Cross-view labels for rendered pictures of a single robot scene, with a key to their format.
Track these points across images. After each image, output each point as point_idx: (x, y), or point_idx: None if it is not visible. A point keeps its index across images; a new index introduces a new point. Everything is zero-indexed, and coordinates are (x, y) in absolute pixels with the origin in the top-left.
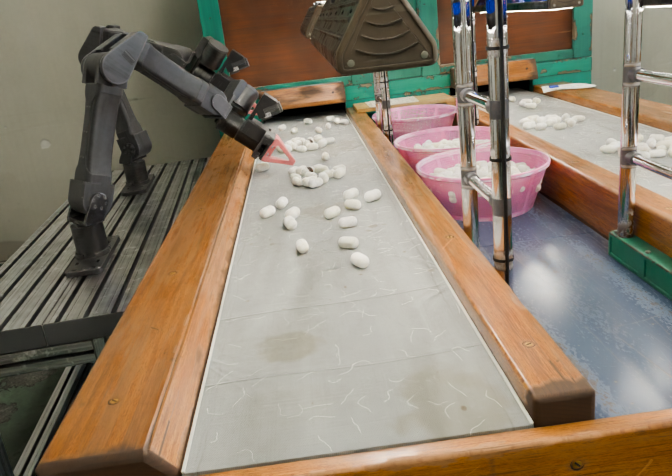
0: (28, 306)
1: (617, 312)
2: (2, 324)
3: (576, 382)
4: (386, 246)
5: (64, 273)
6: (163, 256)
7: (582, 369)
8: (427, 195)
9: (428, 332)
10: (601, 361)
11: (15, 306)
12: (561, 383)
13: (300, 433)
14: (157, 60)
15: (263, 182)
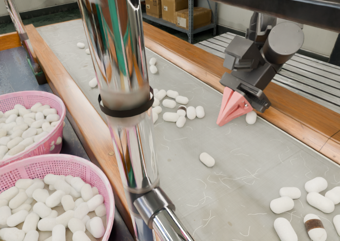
0: (223, 43)
1: None
2: (217, 39)
3: None
4: (74, 56)
5: None
6: (157, 30)
7: (16, 59)
8: (53, 75)
9: (54, 36)
10: (10, 62)
11: (228, 42)
12: (25, 25)
13: (77, 21)
14: None
15: (213, 98)
